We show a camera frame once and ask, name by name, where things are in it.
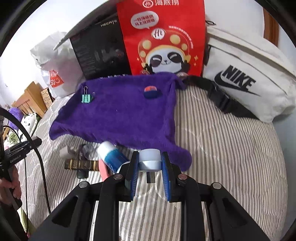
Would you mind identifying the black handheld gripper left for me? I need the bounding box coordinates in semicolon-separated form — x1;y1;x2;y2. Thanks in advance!
0;115;43;209

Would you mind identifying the small black object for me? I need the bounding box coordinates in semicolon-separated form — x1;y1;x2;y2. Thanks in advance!
77;170;89;179

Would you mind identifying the black product box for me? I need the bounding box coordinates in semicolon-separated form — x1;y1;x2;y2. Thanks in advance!
53;12;132;81

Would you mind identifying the small orange-lidded blue jar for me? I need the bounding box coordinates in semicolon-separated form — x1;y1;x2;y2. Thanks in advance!
144;85;161;99

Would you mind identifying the left hand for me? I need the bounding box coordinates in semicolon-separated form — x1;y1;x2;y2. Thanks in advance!
1;166;22;205

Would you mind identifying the green binder clip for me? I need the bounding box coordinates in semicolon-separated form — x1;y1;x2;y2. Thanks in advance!
81;86;93;103

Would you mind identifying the white Nike waist bag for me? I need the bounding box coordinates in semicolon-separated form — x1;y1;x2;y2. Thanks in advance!
187;25;295;123

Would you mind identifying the pink tube with white cap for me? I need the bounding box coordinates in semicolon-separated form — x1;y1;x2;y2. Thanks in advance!
98;159;110;182

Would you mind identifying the purple towel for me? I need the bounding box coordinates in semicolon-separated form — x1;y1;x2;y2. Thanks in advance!
49;73;192;171

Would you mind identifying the black cable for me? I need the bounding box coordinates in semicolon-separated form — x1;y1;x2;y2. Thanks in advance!
0;107;52;235

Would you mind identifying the white and blue bottle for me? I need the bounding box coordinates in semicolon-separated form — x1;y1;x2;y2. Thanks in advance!
97;141;130;174

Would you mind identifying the white plastic shopping bag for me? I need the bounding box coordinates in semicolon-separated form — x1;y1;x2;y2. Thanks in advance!
30;32;85;98

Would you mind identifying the dark brown gold-patterned tube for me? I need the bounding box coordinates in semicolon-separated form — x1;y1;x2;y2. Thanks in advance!
64;159;99;171

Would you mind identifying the red panda paper bag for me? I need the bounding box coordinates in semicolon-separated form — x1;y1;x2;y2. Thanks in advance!
116;0;206;76

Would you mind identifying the wooden furniture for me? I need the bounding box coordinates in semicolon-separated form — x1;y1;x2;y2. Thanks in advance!
12;81;55;118

